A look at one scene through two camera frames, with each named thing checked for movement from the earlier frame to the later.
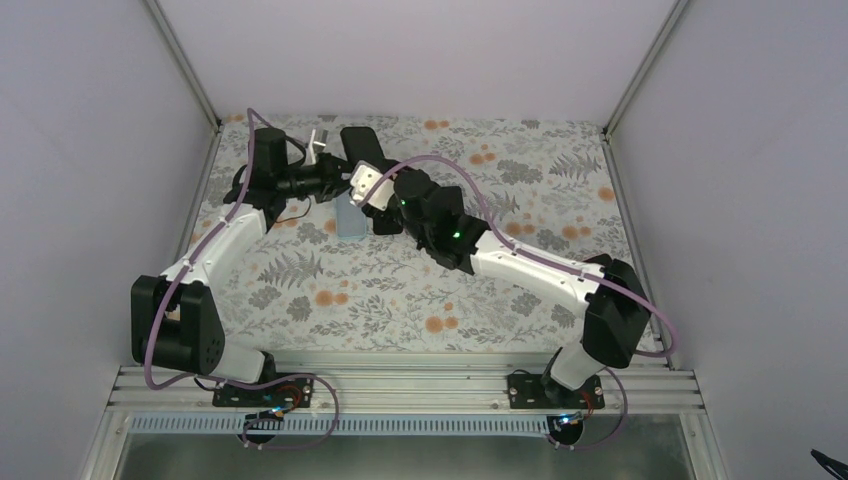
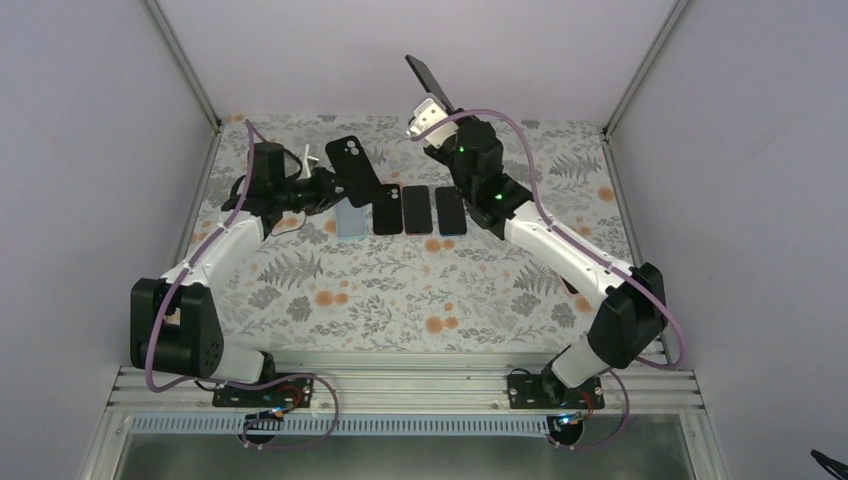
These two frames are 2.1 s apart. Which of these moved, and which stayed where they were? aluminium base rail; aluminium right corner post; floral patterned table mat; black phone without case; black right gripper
Moved: black phone without case; black right gripper
Stayed: aluminium base rail; aluminium right corner post; floral patterned table mat
